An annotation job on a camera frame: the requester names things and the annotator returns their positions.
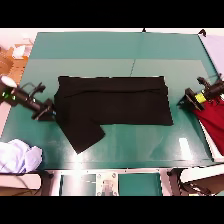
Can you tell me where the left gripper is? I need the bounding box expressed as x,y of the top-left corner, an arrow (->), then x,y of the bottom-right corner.
31,98 -> 57,122

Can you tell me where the silver frame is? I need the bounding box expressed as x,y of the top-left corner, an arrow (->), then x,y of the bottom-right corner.
43,168 -> 214,197

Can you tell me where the black garment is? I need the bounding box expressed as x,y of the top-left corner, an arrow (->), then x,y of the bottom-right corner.
53,75 -> 175,155

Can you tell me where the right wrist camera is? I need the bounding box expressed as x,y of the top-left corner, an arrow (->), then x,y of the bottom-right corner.
196,76 -> 215,92

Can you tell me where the brown cardboard box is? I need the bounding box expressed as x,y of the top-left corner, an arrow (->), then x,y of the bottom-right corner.
0,46 -> 30,84

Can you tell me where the pale blue garment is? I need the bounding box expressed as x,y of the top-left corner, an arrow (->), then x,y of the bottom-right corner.
0,138 -> 44,175

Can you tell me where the red T-shirt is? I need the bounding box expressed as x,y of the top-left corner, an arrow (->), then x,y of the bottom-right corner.
191,98 -> 224,157

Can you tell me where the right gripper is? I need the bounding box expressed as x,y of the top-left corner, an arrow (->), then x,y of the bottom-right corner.
176,87 -> 205,113

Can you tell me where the white garment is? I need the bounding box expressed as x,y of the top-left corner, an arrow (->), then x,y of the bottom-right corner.
199,119 -> 224,163

